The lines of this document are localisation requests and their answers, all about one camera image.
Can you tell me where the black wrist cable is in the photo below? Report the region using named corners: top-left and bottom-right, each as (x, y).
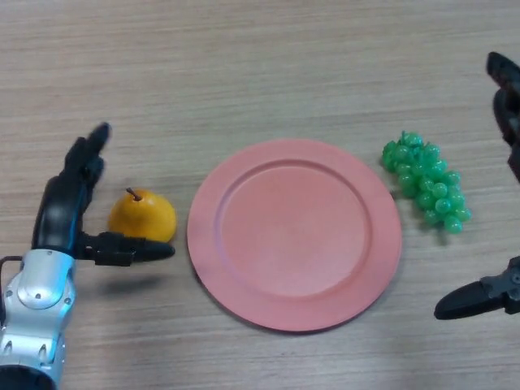
top-left (0, 254), bottom-right (24, 272)

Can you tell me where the green grape bunch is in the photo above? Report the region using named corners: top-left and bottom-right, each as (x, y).
top-left (380, 129), bottom-right (472, 236)

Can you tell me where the yellow pear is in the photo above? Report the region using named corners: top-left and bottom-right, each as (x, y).
top-left (106, 187), bottom-right (178, 243)

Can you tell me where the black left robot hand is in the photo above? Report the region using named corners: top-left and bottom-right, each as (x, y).
top-left (31, 122), bottom-right (176, 268)

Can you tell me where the pink round plate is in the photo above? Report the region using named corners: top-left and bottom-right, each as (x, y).
top-left (186, 138), bottom-right (404, 335)

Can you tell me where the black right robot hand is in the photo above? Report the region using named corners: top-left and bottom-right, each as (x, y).
top-left (433, 51), bottom-right (520, 322)

